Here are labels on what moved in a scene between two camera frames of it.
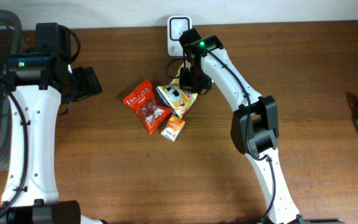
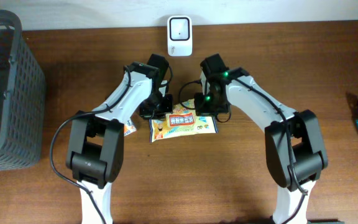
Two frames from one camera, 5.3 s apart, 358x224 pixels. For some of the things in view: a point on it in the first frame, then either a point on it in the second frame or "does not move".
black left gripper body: x=68 y=96 -> x=156 y=104
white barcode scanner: x=176 y=25 does not move
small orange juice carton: x=173 y=127 -> x=129 y=127
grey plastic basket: x=0 y=37 does not move
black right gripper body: x=195 y=79 -> x=210 y=103
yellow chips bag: x=178 y=99 -> x=183 y=121
